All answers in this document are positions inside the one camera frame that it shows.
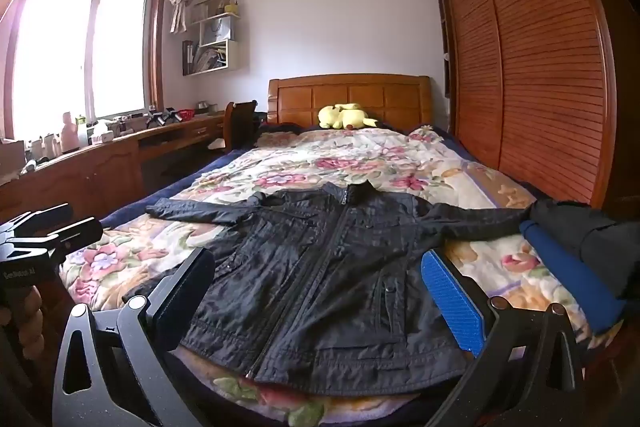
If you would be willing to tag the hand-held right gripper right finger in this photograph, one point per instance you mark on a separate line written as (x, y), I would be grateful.
(452, 302)

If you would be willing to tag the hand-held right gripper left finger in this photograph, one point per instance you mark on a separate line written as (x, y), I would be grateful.
(186, 291)

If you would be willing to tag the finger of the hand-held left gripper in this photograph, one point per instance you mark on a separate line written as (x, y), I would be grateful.
(40, 216)
(80, 232)

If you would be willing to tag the black jacket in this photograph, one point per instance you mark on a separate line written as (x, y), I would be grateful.
(320, 282)

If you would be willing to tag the person's left hand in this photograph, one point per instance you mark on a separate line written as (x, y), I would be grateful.
(32, 322)

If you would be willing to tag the wooden desk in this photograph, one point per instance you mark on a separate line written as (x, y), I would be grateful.
(90, 177)

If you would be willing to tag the navy bed sheet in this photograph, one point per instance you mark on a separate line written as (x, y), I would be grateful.
(150, 199)

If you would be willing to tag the pink bottle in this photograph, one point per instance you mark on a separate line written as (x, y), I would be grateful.
(68, 134)

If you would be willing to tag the black silver device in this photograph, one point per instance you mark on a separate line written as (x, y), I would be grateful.
(160, 118)

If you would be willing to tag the red basket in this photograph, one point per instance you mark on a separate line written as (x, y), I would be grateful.
(186, 115)

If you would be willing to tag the wooden framed window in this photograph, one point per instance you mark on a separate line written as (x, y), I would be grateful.
(60, 57)

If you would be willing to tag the dark folded garment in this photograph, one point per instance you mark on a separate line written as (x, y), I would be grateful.
(600, 237)

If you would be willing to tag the metal pot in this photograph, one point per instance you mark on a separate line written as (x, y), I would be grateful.
(202, 107)

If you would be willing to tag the wooden chair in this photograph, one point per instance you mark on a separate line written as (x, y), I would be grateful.
(240, 117)

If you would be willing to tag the dark pillow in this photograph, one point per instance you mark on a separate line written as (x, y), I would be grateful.
(277, 129)

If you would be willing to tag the black binders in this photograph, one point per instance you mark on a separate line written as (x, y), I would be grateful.
(188, 57)

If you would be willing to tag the yellow plush toy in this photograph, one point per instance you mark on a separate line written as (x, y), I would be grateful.
(340, 117)

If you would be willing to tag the wooden bed headboard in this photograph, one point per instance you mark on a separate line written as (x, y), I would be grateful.
(300, 102)

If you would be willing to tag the wooden louvred wardrobe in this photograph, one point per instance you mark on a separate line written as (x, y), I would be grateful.
(525, 82)

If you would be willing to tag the grey paper bag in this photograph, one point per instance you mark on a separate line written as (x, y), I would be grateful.
(220, 29)

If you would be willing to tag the small yellow plush figure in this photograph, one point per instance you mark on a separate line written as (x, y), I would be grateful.
(231, 7)

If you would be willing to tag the white wall shelf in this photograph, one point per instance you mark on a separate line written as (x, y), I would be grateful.
(239, 52)

